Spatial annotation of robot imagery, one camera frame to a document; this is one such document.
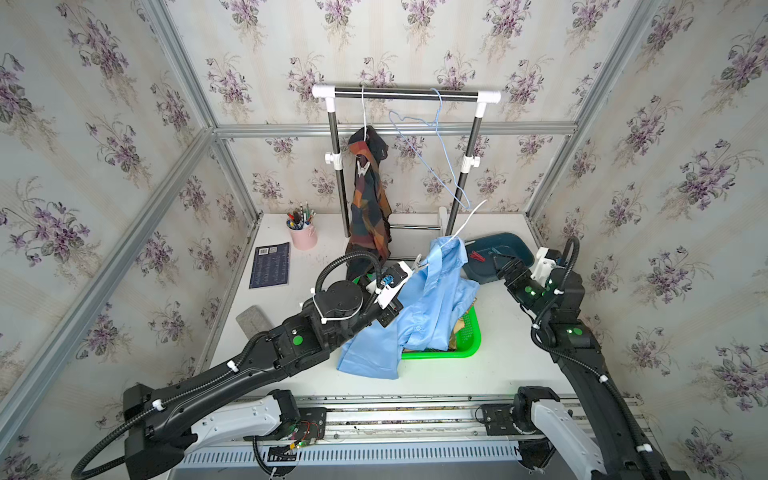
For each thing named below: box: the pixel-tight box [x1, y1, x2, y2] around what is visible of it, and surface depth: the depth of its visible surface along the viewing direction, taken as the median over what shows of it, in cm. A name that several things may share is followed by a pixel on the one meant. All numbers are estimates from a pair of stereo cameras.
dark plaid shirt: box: [345, 126, 392, 257], surface depth 83 cm
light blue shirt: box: [336, 237, 480, 380], surface depth 75 cm
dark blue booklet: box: [249, 242, 290, 289], surface depth 106 cm
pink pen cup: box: [286, 201, 318, 251], surface depth 106 cm
